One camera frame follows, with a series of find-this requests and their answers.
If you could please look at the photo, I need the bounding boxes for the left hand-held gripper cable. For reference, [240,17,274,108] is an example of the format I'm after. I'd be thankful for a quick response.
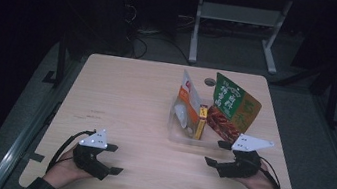
[45,123,98,180]

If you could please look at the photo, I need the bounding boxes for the green and red seasoning packet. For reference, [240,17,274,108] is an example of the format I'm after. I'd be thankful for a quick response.
[202,71,267,149]

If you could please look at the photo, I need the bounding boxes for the right hand-held gripper cable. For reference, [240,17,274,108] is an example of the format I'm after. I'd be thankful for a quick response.
[255,156,290,189]

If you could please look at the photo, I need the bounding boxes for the black floor cables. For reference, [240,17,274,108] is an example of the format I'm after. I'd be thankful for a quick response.
[121,3,201,68]

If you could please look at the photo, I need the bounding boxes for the grey table edge bracket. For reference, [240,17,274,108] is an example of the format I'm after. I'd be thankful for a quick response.
[23,151,46,164]

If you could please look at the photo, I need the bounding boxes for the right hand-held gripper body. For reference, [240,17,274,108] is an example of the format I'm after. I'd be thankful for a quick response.
[215,131,276,186]

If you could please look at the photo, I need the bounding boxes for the orange and white food packet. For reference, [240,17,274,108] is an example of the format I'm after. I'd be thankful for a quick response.
[168,68,208,137]

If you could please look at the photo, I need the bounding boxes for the person's left hand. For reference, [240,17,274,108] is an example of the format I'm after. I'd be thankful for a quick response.
[40,141,98,189]

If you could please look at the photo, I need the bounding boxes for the white metal stand frame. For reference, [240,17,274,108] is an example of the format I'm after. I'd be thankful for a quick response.
[187,0,295,77]

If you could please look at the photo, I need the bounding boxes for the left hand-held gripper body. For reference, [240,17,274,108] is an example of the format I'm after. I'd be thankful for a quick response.
[68,124,117,183]

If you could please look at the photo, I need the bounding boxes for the clear plastic container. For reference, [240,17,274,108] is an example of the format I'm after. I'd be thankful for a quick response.
[164,93,248,154]

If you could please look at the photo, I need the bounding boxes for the hand-held gripper cable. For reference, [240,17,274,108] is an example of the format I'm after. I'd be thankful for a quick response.
[255,156,290,189]
[45,123,98,180]

